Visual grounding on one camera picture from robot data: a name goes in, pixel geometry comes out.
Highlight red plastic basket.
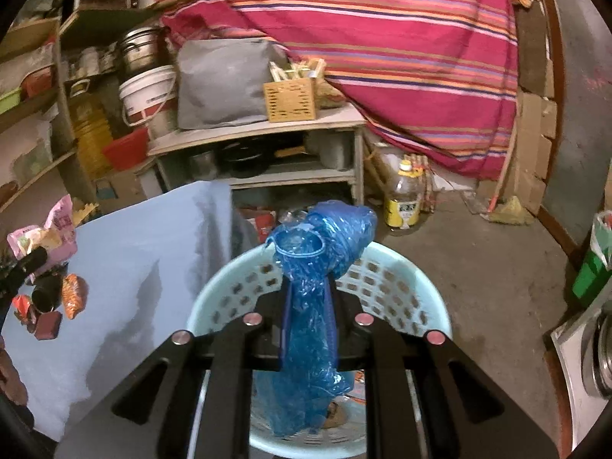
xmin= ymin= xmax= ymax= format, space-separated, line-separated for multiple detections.
xmin=102 ymin=128 xmax=150 ymax=171

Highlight small wooden shelf table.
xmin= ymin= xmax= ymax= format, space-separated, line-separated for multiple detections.
xmin=147 ymin=103 xmax=366 ymax=206

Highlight dark frying pan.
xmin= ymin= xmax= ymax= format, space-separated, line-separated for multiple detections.
xmin=220 ymin=141 xmax=271 ymax=177

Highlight grey fabric cover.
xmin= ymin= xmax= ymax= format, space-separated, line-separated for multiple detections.
xmin=176 ymin=38 xmax=290 ymax=130

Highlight orange patterned wrapper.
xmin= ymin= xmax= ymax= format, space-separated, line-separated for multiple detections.
xmin=61 ymin=272 xmax=90 ymax=320

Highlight bundle of wooden sticks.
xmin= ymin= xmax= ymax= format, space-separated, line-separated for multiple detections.
xmin=411 ymin=153 xmax=437 ymax=213

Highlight blue plastic bag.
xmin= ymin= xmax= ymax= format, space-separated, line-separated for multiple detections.
xmin=253 ymin=199 xmax=378 ymax=438

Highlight green bin white bag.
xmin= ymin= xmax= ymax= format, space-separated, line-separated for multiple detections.
xmin=571 ymin=210 xmax=612 ymax=311

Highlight yellow oil jug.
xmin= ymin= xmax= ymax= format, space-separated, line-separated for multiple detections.
xmin=67 ymin=79 xmax=116 ymax=180

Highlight clear oil bottle yellow label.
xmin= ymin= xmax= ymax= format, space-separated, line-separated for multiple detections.
xmin=384 ymin=158 xmax=424 ymax=233

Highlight grey metal door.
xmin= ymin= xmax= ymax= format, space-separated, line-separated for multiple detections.
xmin=540 ymin=0 xmax=612 ymax=259

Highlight bundle of chopsticks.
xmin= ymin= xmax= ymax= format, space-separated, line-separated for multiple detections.
xmin=268 ymin=57 xmax=328 ymax=84

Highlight cardboard sheets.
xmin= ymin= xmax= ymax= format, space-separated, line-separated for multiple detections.
xmin=514 ymin=5 xmax=558 ymax=211

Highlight metal stock pot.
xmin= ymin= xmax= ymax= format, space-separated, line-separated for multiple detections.
xmin=117 ymin=26 xmax=163 ymax=72

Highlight person's left hand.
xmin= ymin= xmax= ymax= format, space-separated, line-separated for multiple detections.
xmin=0 ymin=337 xmax=29 ymax=405

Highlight red wrapper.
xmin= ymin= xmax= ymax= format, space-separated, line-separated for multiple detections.
xmin=10 ymin=294 xmax=34 ymax=323

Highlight wooden shelf unit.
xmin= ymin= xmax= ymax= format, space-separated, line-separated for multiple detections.
xmin=0 ymin=0 xmax=206 ymax=213

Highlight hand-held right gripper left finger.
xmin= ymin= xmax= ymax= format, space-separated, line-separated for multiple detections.
xmin=52 ymin=275 xmax=292 ymax=459

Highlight blue tablecloth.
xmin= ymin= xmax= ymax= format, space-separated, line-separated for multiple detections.
xmin=0 ymin=181 xmax=261 ymax=441

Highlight maroon scouring pad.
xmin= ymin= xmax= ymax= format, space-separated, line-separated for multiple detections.
xmin=34 ymin=310 xmax=64 ymax=342

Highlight light blue plastic basket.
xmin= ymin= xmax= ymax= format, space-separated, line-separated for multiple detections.
xmin=186 ymin=239 xmax=454 ymax=459

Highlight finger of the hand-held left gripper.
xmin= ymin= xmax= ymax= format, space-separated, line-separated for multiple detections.
xmin=0 ymin=246 xmax=49 ymax=308

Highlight white container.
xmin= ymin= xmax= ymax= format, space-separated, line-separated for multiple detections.
xmin=318 ymin=131 xmax=357 ymax=170

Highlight red striped cloth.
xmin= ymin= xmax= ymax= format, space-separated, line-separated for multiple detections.
xmin=148 ymin=0 xmax=522 ymax=180

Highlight yellow egg carton tray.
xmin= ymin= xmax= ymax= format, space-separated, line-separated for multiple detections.
xmin=72 ymin=203 xmax=99 ymax=225

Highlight pink wrapper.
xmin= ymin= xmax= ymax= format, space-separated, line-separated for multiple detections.
xmin=7 ymin=194 xmax=78 ymax=280

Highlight straw broom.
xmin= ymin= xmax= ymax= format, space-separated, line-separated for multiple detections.
xmin=488 ymin=105 xmax=536 ymax=225

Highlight white bucket red band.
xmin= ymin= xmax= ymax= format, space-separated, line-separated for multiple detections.
xmin=118 ymin=64 xmax=179 ymax=127

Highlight yellow perforated utensil holder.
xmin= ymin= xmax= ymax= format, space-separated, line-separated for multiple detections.
xmin=263 ymin=78 xmax=319 ymax=122

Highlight small metal pot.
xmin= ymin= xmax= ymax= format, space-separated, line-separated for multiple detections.
xmin=189 ymin=150 xmax=218 ymax=180

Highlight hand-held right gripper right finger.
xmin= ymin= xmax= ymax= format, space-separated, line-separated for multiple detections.
xmin=330 ymin=282 xmax=560 ymax=459

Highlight cardboard box blue print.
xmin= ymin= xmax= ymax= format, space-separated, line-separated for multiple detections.
xmin=93 ymin=169 xmax=149 ymax=202

